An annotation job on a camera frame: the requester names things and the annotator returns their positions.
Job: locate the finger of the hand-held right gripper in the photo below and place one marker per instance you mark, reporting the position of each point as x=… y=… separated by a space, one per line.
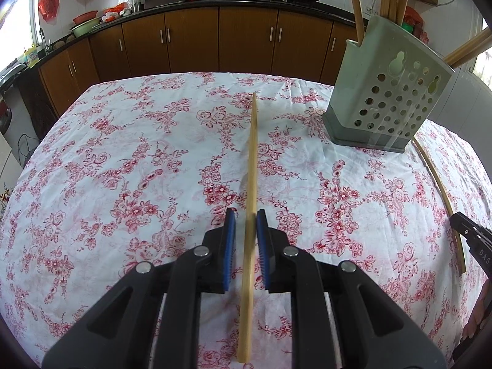
x=471 y=226

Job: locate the window beside sink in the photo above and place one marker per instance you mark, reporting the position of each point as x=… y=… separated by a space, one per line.
x=23 y=27

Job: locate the yellow bottle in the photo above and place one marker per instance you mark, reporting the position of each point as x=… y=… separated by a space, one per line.
x=32 y=55

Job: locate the green basin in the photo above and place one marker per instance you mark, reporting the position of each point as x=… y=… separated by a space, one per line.
x=82 y=29

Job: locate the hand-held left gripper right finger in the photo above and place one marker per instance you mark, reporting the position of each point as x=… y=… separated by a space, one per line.
x=263 y=246

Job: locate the green perforated utensil holder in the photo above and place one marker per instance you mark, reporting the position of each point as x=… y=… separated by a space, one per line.
x=384 y=84

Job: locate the black kitchen countertop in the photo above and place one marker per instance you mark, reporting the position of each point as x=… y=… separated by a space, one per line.
x=215 y=2

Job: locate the red floral tablecloth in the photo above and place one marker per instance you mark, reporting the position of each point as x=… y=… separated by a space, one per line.
x=134 y=161

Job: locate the brown wooden base cabinets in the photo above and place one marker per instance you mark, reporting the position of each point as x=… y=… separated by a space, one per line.
x=192 y=42

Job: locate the orange and white plastic bags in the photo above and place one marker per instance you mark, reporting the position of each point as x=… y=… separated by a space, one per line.
x=115 y=11

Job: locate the red plastic bag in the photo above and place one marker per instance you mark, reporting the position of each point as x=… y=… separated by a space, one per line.
x=49 y=4

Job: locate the red basin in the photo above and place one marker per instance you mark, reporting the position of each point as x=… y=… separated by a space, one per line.
x=85 y=17

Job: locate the green box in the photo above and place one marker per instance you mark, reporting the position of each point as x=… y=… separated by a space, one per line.
x=408 y=27

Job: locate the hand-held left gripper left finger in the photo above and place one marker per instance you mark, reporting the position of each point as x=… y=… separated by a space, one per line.
x=230 y=246

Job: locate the person's right hand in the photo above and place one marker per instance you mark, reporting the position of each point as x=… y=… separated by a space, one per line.
x=474 y=319

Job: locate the red gift packages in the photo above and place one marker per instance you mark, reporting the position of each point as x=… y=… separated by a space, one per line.
x=421 y=27

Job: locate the metal faucet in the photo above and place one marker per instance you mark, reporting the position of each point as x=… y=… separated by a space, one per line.
x=44 y=38

